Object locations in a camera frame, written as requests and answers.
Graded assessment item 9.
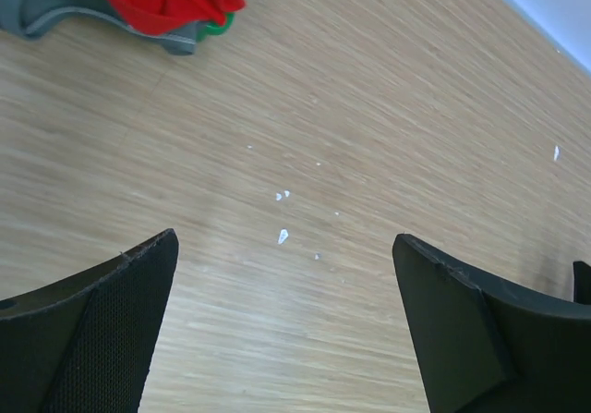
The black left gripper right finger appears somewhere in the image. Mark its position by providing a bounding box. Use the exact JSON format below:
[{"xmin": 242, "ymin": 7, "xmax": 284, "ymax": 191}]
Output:
[{"xmin": 392, "ymin": 234, "xmax": 590, "ymax": 413}]

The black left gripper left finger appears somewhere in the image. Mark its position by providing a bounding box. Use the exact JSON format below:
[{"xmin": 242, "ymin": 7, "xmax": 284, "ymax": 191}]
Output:
[{"xmin": 1, "ymin": 229, "xmax": 179, "ymax": 412}]

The green plastic basket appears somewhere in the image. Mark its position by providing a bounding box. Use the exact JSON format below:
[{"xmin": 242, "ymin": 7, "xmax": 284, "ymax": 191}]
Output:
[{"xmin": 196, "ymin": 13, "xmax": 235, "ymax": 43}]

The grey t-shirt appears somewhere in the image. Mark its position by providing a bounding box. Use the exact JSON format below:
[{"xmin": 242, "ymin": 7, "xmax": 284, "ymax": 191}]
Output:
[{"xmin": 1, "ymin": 0, "xmax": 206, "ymax": 55}]

